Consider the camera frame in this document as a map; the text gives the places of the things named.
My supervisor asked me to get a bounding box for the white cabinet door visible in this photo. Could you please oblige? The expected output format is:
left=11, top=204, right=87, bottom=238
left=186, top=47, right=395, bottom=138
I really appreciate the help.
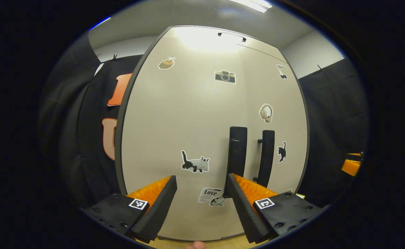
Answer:
left=121, top=29, right=248, bottom=241
left=239, top=45, right=308, bottom=194

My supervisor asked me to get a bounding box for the white shoe cabinet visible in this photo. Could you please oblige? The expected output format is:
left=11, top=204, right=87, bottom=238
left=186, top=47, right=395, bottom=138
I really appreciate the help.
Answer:
left=114, top=25, right=309, bottom=242

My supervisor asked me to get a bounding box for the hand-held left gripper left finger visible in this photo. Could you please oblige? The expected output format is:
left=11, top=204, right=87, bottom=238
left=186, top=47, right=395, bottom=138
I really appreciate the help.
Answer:
left=79, top=175, right=178, bottom=244

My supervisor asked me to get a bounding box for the black drawer handle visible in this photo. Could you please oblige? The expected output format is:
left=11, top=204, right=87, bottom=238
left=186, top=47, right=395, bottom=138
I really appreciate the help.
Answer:
left=218, top=32, right=247, bottom=43

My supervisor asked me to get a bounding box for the black backdrop cloth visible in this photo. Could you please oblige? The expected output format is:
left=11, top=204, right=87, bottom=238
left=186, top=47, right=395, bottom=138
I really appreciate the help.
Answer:
left=38, top=33, right=144, bottom=208
left=298, top=57, right=369, bottom=208

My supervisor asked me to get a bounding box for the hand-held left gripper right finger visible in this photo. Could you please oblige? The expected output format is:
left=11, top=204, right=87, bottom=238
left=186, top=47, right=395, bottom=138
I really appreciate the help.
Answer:
left=225, top=173, right=324, bottom=245

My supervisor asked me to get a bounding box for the black door handle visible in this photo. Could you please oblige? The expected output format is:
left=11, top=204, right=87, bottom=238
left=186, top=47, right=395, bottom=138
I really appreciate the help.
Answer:
left=224, top=126, right=248, bottom=198
left=253, top=130, right=275, bottom=188

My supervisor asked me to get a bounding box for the white cabinet drawer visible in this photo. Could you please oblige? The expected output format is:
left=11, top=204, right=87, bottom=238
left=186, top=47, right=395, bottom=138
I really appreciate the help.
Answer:
left=170, top=25, right=281, bottom=63

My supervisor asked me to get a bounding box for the large ceiling light panel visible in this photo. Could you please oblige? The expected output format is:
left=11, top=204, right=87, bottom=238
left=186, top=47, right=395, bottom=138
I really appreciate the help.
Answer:
left=228, top=0, right=273, bottom=13

